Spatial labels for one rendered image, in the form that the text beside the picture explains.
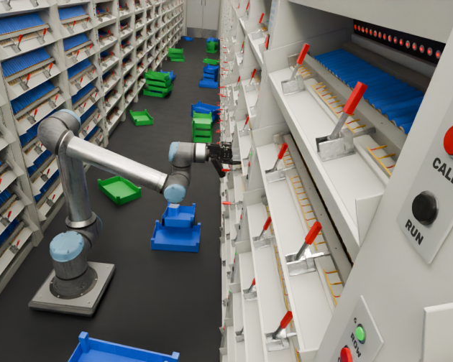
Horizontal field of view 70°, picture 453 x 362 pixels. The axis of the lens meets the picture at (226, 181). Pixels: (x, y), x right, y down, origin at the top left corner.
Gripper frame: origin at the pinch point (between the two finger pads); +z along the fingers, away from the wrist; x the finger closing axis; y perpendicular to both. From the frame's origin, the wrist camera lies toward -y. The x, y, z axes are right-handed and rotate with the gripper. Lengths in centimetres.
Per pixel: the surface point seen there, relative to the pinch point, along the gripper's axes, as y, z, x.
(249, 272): -6, -4, -64
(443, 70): 67, -5, -116
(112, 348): -26, -44, -78
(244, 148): 13.5, -4.6, -15.9
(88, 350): -28, -52, -77
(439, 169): 62, -5, -120
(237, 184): -6.2, -5.2, -12.5
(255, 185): 20, -4, -55
